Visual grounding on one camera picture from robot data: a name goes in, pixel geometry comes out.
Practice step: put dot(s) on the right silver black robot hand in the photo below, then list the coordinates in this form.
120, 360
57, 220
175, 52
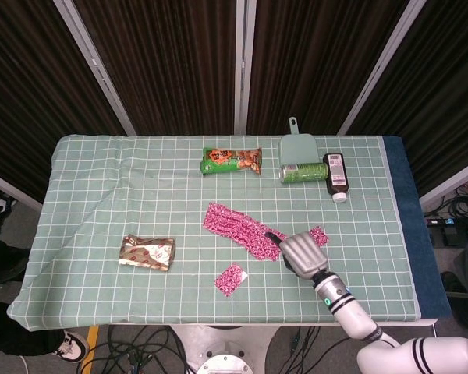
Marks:
304, 255

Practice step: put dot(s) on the pink patterned wrapper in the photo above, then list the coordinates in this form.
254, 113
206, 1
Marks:
234, 226

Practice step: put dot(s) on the small pink patterned packet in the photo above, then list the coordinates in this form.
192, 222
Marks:
229, 281

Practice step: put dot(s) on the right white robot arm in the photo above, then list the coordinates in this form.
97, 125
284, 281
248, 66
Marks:
351, 311

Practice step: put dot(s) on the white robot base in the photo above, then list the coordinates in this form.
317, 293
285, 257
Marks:
226, 350

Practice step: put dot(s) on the black trouser leg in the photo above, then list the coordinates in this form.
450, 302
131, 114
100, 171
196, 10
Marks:
19, 331

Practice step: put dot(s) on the green energy drink can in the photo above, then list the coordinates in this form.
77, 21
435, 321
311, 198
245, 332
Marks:
304, 172

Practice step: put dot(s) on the brown bottle white cap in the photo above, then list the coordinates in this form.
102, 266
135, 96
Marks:
335, 175

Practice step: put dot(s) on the mint green dustpan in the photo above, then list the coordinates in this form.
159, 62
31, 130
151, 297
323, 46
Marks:
296, 150

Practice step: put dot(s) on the blue table cover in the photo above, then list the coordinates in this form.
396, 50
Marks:
409, 218

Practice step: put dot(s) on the green orange snack bag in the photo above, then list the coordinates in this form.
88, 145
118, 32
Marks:
230, 161

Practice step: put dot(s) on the white black sneaker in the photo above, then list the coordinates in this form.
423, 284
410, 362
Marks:
72, 346

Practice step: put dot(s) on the green white checked tablecloth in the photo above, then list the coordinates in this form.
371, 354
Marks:
101, 195

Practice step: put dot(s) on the gold foil snack wrapper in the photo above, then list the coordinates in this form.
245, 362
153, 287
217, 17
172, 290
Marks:
144, 253

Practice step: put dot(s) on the dark ribbed curtain panel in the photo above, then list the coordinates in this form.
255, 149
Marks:
171, 66
444, 97
31, 97
316, 58

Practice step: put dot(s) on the white slanted frame post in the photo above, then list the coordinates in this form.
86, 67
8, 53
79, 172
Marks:
15, 192
452, 181
376, 74
97, 70

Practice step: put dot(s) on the white table frame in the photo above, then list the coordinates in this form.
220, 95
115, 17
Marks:
257, 322

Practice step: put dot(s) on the white upright frame post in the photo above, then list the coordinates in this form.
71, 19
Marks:
250, 39
240, 58

